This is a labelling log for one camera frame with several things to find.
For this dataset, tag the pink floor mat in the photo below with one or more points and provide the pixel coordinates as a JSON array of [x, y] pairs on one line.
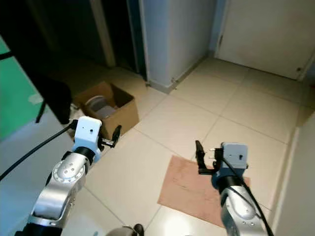
[[182, 191]]

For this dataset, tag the open brown cardboard box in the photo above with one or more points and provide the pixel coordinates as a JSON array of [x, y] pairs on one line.
[[125, 115]]

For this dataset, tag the round grey white object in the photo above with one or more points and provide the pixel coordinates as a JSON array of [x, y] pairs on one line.
[[96, 104]]

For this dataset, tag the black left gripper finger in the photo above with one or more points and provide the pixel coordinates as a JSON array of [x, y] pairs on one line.
[[116, 133]]

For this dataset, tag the wooden door frame post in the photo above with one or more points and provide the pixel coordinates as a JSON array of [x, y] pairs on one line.
[[102, 34]]

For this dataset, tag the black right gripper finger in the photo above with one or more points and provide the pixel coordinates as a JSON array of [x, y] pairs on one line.
[[200, 155], [218, 157]]

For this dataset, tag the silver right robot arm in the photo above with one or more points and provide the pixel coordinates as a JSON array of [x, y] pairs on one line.
[[241, 212]]

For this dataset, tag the green wall board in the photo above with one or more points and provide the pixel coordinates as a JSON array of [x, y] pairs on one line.
[[15, 93]]

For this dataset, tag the grey robot foot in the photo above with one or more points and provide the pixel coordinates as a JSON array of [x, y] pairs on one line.
[[125, 230]]

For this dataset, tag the white door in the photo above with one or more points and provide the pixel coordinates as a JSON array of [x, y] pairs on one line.
[[266, 34]]

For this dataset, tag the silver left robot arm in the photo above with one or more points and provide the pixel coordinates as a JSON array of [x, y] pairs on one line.
[[59, 196]]

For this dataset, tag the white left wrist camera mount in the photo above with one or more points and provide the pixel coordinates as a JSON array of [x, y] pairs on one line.
[[88, 130]]

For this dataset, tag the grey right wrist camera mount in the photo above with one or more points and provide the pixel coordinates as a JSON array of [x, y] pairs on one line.
[[236, 156]]

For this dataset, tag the black tape strip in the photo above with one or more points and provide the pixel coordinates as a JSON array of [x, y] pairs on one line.
[[6, 55], [40, 112]]

